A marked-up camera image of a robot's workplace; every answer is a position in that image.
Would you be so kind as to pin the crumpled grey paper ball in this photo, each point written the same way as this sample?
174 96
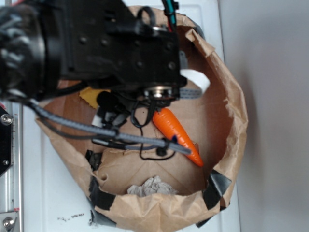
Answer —
151 186

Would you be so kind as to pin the yellow cloth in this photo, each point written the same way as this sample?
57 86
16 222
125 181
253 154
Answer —
90 95

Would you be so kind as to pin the aluminium frame rail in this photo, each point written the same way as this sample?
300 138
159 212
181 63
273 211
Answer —
11 183

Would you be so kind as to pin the orange plastic toy carrot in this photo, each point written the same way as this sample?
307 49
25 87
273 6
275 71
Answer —
170 127

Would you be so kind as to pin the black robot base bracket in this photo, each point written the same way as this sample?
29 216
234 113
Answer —
6 136

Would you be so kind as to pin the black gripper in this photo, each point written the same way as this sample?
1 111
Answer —
104 44

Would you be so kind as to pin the brown paper bag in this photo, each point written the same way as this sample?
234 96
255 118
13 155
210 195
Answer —
216 123

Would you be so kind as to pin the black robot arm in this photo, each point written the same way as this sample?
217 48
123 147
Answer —
30 52

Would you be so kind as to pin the white curved plastic part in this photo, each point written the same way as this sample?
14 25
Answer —
196 77

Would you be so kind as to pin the white plastic tray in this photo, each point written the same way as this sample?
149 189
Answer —
52 200

